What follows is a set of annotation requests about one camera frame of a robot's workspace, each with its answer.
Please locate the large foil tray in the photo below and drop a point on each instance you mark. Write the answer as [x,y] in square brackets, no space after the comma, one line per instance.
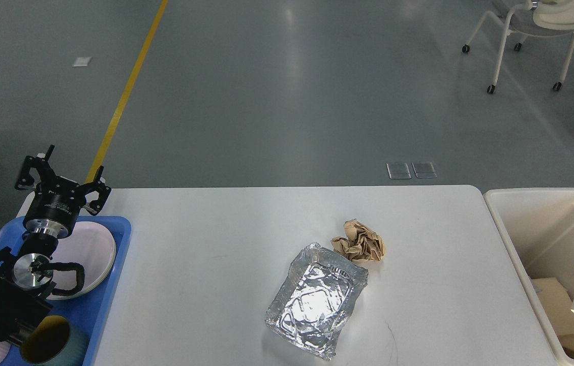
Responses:
[316,299]

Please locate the dark teal mug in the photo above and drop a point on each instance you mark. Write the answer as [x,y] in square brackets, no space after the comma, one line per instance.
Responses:
[55,341]

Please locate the brown paper bag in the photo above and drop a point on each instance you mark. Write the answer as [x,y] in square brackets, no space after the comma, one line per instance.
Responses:
[557,305]

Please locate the floor outlet plates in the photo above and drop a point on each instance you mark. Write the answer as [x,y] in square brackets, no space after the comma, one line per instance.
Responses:
[407,171]

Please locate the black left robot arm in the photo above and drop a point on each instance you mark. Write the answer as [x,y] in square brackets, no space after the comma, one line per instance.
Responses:
[30,276]

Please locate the pink plate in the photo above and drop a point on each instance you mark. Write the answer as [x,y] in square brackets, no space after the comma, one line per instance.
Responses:
[93,246]

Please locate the white paper on floor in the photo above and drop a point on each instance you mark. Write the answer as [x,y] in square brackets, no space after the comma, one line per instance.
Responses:
[81,61]

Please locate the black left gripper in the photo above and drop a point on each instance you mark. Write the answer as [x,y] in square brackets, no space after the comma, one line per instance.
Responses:
[56,214]

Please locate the blue plastic tray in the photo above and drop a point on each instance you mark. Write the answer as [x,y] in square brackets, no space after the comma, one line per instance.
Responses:
[88,312]

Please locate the white chair right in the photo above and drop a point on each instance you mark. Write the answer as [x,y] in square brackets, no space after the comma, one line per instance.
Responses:
[535,19]

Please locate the brown paper ball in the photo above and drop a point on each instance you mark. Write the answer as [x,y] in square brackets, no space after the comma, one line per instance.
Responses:
[360,244]

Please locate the beige plastic bin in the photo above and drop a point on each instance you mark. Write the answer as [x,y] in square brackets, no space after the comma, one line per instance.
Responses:
[537,229]

